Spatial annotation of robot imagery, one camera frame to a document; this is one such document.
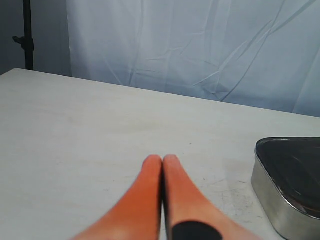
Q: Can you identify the steel two-compartment lunch box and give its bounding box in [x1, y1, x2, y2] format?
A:
[251, 154, 320, 240]

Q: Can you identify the blue-white backdrop cloth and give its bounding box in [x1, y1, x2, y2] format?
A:
[66, 0, 320, 117]

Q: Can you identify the dark lid with orange seal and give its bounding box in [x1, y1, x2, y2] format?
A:
[255, 137, 320, 219]

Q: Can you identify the black light stand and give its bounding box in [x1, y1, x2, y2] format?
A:
[12, 0, 34, 71]

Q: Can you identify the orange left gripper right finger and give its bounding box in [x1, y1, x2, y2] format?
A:
[162, 154, 259, 240]

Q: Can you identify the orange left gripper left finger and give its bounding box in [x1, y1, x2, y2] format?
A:
[73, 155, 162, 240]

